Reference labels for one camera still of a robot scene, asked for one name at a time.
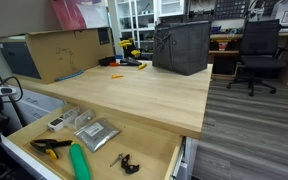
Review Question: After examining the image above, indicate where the wide white wooden drawer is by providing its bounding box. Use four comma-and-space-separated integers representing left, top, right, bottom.
12, 84, 66, 113

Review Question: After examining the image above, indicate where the narrow white wooden drawer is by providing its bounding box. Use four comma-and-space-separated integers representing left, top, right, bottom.
0, 103, 186, 180

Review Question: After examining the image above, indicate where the white lower drawer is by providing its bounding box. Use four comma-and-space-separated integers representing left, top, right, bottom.
15, 99, 58, 126

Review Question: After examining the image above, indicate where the small white device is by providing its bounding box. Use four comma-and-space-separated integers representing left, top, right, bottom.
47, 116, 65, 133

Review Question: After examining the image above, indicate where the black yellow spring clamp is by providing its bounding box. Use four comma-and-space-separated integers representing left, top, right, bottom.
29, 138, 74, 160

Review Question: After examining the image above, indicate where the blue strip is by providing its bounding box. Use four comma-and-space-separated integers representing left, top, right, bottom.
54, 69, 85, 83

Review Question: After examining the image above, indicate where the clear plastic box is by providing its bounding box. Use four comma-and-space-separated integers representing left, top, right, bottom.
61, 105, 96, 131

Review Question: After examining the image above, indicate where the green tube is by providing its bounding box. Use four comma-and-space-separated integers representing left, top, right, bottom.
68, 141, 92, 180

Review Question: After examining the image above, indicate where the silver foil pouch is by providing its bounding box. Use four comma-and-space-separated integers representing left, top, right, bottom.
73, 117, 122, 153

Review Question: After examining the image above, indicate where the pink poster board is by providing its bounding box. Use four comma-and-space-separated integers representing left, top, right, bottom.
49, 0, 110, 32

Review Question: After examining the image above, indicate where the black hand tool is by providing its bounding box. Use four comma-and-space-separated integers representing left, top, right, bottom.
98, 55, 144, 68

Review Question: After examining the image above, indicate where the small black screw clamp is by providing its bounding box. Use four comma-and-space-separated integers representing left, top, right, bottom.
109, 152, 141, 175

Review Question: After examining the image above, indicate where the yellow plastic piece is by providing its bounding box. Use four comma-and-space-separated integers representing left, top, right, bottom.
137, 62, 149, 71

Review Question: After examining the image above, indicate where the white shelf cabinet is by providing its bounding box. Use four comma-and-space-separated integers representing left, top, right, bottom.
107, 0, 189, 59

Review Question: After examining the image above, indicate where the grey fabric bag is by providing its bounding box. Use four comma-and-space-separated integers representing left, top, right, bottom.
151, 20, 213, 77

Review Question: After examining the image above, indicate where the black pegboard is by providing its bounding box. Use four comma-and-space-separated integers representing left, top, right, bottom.
213, 0, 252, 20

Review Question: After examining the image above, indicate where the black office chair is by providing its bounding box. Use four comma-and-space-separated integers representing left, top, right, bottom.
225, 18, 288, 98

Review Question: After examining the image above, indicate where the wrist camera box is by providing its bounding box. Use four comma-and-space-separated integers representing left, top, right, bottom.
0, 85, 19, 98

